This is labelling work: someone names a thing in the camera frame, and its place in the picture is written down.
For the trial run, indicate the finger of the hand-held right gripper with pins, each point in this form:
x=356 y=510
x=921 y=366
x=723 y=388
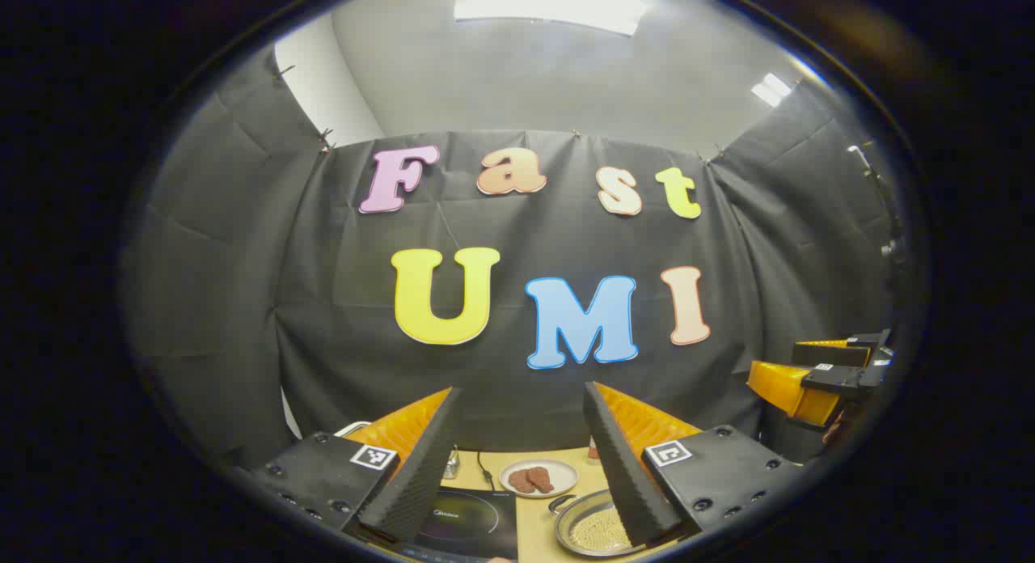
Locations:
x=780 y=385
x=833 y=354

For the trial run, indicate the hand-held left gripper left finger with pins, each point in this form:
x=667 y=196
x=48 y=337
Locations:
x=420 y=474

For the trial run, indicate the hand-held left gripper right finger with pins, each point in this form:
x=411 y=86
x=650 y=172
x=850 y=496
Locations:
x=631 y=482

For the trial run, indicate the black induction cooktop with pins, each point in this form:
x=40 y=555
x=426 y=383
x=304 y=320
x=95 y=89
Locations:
x=469 y=518

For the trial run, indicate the metal utensil holder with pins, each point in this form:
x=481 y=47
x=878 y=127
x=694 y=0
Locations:
x=451 y=463

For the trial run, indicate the clear plastic water bottle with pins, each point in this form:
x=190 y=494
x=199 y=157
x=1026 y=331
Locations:
x=593 y=450

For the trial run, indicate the pile of soybeans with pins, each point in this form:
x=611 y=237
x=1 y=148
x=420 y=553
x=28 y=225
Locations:
x=598 y=532

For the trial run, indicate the white plate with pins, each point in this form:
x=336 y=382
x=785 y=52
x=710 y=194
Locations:
x=562 y=476

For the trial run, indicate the white toaster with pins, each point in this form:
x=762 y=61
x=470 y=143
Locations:
x=352 y=426

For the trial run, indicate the brown meat slice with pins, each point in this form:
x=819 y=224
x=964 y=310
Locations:
x=540 y=479
x=520 y=480

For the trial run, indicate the black tripod stand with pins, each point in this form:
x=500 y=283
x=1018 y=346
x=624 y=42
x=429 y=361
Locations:
x=881 y=199

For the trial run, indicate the small ceiling light panel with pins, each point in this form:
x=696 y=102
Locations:
x=770 y=88

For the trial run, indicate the large ceiling light panel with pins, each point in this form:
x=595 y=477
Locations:
x=550 y=1

